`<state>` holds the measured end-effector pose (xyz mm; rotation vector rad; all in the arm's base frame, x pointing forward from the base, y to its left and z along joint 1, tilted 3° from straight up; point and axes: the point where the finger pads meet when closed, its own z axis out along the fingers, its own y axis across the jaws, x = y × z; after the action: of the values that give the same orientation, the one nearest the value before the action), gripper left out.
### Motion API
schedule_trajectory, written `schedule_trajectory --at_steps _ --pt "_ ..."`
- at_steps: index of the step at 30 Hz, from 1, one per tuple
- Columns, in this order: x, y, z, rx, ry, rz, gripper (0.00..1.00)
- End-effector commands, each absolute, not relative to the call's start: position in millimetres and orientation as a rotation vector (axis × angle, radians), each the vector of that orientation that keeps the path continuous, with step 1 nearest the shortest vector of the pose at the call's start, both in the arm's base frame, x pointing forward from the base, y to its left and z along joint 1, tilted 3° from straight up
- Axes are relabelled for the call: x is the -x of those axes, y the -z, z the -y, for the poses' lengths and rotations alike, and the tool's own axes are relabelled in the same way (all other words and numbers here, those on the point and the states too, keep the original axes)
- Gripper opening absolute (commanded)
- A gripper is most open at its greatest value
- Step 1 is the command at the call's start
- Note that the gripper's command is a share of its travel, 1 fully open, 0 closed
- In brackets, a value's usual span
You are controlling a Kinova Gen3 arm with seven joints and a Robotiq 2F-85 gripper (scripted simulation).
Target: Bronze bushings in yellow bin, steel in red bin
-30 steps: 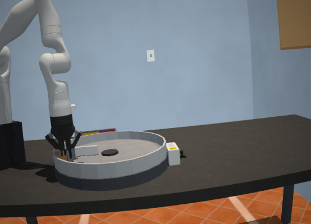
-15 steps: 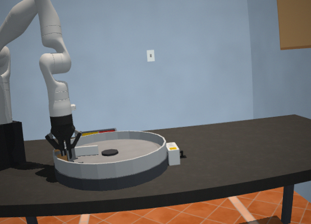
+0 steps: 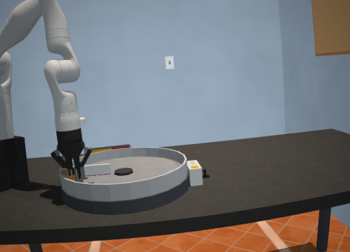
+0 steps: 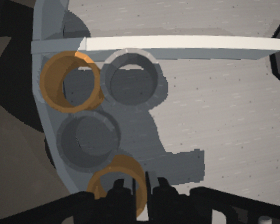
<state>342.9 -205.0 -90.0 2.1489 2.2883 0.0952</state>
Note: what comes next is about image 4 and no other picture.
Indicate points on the white round turntable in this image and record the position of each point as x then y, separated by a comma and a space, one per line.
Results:
216, 121

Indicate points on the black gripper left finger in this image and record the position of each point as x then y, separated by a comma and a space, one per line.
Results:
117, 207

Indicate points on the bronze bushing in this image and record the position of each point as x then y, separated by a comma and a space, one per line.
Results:
53, 75
124, 164

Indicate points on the grey metal sleeve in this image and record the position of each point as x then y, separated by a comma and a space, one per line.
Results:
131, 56
71, 153

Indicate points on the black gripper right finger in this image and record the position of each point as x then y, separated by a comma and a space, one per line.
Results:
178, 209

